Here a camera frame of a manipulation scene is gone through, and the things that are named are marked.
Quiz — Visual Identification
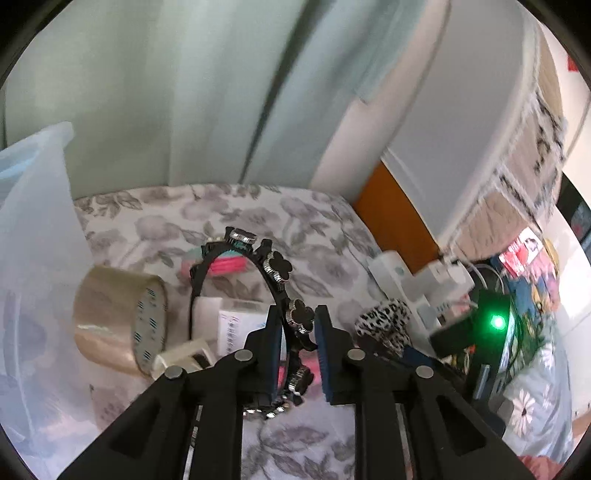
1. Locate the quilted lace-trimmed cover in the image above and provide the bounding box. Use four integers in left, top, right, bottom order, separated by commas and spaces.
452, 28, 573, 259

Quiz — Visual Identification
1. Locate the wooden cabinet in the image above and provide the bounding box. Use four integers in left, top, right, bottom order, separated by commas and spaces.
353, 161, 439, 275

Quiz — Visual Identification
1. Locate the white power strip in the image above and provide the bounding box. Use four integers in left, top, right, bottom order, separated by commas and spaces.
367, 250, 476, 333

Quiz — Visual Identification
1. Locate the pink and teal hair ties pack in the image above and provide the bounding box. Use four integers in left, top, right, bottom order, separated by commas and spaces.
178, 244, 252, 280

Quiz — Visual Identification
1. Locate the white and blue medicine box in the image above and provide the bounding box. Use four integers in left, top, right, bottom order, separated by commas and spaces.
191, 296, 272, 358

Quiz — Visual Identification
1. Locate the clear plastic storage container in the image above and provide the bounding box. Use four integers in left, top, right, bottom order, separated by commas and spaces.
0, 121, 112, 467

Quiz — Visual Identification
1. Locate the black clover headband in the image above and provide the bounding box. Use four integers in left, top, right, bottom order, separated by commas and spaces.
189, 226, 319, 421

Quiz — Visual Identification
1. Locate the white hair claw clip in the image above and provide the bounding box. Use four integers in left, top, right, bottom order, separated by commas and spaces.
152, 338, 218, 379

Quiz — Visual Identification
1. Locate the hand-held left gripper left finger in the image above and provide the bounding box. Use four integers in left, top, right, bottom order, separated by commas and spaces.
58, 305, 289, 480

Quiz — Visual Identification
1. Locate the pale green curtain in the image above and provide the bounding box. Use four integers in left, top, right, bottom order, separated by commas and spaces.
0, 0, 416, 199

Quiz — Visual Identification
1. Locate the brown packing tape roll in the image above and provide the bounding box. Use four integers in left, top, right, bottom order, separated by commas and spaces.
73, 265, 169, 379

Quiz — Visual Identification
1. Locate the black power adapter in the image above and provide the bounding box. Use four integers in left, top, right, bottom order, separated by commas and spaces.
429, 288, 515, 358

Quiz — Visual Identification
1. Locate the blue daisy print cloth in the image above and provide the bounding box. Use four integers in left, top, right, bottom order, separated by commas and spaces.
499, 323, 578, 462

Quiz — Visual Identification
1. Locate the white charger plug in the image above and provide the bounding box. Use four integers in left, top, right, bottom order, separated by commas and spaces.
425, 258, 474, 296

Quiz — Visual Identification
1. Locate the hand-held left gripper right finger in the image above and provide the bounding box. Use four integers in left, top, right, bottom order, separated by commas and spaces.
315, 305, 532, 480

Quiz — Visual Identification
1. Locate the leopard print scrunchie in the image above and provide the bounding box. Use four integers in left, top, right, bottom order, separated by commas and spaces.
355, 298, 413, 356

